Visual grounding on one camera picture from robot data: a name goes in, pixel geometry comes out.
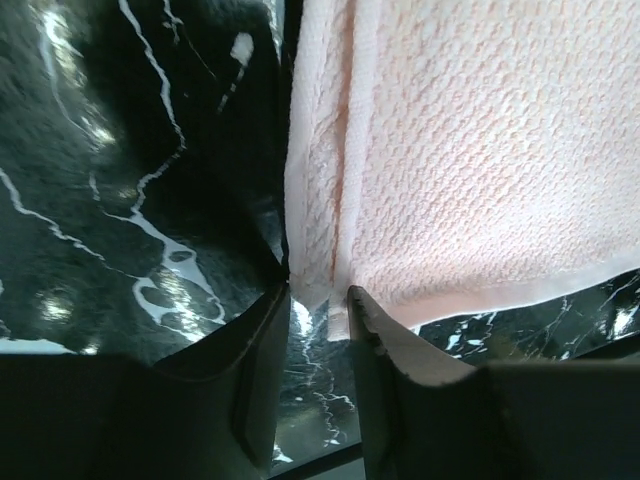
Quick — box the pink towel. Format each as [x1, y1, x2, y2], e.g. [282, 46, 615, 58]
[284, 1, 639, 341]

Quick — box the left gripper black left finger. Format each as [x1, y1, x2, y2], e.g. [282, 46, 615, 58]
[1, 284, 290, 479]

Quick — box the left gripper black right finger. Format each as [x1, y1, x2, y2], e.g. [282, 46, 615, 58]
[347, 286, 639, 479]

